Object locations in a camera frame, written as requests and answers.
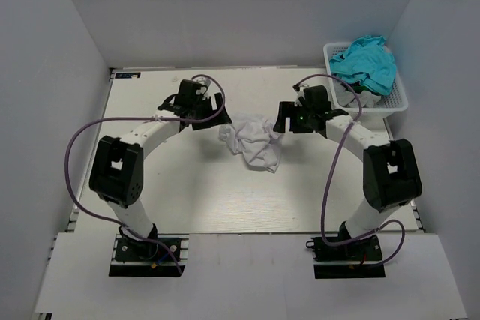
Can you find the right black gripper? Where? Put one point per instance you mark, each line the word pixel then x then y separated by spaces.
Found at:
pixel 285 112

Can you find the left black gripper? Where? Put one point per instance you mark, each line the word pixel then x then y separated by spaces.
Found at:
pixel 220 118

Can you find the white t-shirt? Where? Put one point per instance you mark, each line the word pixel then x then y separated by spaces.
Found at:
pixel 253 136

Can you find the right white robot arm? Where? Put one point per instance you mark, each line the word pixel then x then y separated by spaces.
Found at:
pixel 390 173

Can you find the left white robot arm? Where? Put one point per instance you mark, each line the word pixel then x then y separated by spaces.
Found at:
pixel 117 175

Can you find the grey white cloth in basket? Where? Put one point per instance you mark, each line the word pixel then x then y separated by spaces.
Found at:
pixel 346 98

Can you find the green cloth in basket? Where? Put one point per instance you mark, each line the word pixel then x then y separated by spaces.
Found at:
pixel 359 88

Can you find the teal t-shirt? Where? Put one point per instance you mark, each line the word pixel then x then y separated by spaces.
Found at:
pixel 366 62

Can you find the blue label sticker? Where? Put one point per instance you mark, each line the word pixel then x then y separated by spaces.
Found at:
pixel 127 75

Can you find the white plastic basket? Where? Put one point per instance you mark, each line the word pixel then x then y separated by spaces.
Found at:
pixel 396 101

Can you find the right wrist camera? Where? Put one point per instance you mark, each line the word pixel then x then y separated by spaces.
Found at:
pixel 315 99

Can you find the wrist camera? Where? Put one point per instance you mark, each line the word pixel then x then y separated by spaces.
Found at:
pixel 315 99
pixel 189 89

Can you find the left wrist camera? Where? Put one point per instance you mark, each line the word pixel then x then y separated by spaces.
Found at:
pixel 189 89

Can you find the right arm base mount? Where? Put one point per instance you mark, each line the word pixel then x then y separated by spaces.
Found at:
pixel 353 261

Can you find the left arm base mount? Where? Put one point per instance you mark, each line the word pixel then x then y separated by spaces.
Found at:
pixel 150 261

